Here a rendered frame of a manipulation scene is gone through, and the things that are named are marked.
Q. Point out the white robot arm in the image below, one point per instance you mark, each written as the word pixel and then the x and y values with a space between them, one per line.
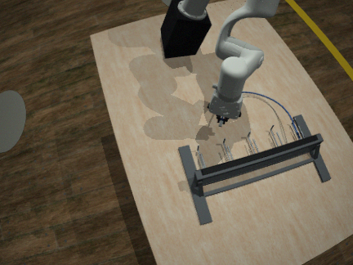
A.
pixel 245 58

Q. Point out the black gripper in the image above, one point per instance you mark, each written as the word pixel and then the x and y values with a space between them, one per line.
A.
pixel 227 110

